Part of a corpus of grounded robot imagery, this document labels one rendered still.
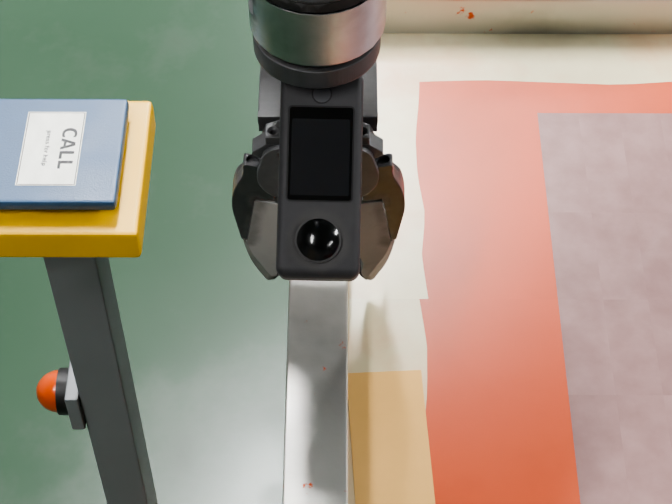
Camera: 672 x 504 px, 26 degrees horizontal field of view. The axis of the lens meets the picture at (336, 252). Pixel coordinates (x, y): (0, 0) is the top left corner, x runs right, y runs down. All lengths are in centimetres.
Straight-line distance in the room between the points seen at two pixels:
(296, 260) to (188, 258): 142
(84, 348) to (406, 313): 35
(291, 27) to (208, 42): 175
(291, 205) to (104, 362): 46
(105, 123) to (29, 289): 116
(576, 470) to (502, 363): 9
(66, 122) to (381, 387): 31
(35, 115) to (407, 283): 30
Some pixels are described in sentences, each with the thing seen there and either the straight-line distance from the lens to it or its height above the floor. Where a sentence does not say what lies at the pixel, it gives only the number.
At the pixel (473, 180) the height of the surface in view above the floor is 95.
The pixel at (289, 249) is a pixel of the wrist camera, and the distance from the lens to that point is 80.
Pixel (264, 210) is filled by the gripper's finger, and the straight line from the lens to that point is 89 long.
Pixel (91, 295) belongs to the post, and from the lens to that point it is 115.
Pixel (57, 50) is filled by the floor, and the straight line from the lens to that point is 254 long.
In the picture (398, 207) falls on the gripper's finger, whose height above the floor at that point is 106.
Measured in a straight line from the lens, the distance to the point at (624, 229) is 103.
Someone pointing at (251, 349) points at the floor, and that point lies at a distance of 210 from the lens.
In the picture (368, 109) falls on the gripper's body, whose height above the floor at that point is 112.
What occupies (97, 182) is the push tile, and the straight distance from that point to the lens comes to 103.
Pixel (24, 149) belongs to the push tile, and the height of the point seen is 97.
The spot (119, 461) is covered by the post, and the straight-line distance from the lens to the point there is 137.
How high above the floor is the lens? 174
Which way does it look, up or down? 52 degrees down
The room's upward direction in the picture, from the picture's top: straight up
